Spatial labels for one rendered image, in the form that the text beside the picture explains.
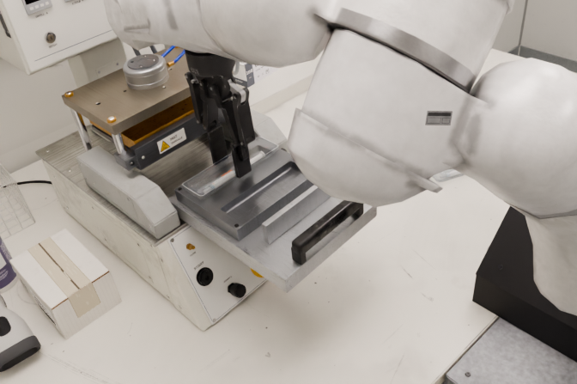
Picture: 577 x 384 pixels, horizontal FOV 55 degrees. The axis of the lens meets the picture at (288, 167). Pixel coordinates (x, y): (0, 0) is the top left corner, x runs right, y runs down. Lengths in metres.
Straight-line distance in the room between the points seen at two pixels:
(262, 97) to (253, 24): 1.22
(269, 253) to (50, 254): 0.50
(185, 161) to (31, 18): 0.38
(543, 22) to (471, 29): 3.08
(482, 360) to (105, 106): 0.78
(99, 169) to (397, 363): 0.63
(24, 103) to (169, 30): 1.11
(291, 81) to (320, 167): 1.31
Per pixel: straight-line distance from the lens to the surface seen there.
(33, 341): 1.12
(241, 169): 0.96
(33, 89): 1.63
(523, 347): 1.06
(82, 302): 1.12
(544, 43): 3.50
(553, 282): 0.63
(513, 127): 0.39
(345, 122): 0.38
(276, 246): 0.88
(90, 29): 1.17
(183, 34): 0.55
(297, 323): 1.06
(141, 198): 0.99
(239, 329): 1.07
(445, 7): 0.38
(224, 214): 0.91
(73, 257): 1.17
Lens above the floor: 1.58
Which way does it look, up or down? 37 degrees down
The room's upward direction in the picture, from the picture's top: 7 degrees counter-clockwise
